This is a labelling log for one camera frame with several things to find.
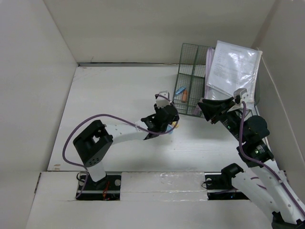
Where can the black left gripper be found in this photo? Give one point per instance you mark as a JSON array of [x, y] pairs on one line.
[[157, 109]]

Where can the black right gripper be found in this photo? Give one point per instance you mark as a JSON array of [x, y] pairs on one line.
[[209, 110]]

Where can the blue highlighter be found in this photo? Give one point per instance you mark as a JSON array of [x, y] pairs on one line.
[[169, 129]]

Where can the clear pouch with purple zipper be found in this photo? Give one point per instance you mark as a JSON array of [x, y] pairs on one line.
[[223, 71]]

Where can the clear mesh document pouch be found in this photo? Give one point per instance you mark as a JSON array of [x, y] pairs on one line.
[[249, 65]]

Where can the pink highlighter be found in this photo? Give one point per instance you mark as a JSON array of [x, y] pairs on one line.
[[196, 110]]

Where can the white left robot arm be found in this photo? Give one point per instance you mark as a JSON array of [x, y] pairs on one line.
[[95, 140]]

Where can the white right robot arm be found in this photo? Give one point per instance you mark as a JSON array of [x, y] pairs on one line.
[[269, 190]]

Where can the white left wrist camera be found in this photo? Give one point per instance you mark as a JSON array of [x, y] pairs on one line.
[[162, 99]]

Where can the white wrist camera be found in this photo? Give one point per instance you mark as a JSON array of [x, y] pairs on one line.
[[241, 95], [162, 99]]

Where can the green wire desk organizer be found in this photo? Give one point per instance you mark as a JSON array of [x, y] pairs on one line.
[[192, 74]]

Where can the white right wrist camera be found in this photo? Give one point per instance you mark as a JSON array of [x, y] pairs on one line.
[[241, 95]]

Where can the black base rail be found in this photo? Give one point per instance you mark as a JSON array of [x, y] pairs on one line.
[[153, 186]]

